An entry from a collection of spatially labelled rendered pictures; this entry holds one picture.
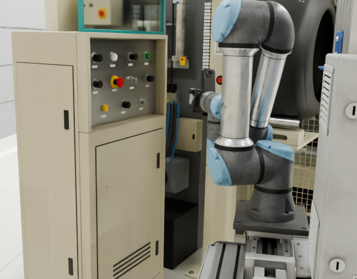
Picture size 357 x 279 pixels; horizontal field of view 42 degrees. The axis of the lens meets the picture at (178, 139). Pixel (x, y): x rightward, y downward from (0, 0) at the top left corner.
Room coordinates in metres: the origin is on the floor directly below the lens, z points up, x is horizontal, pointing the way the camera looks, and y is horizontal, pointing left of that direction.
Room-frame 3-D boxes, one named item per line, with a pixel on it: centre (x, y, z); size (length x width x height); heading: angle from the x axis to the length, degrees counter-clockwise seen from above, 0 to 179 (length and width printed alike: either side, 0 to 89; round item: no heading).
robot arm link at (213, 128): (1.49, -0.15, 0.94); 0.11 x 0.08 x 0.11; 105
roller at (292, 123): (2.09, -0.39, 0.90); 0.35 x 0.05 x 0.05; 60
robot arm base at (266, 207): (1.38, -0.30, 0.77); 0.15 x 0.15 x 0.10
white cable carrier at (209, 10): (2.34, -0.14, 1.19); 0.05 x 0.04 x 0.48; 150
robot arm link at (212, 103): (1.48, -0.13, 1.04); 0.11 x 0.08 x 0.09; 15
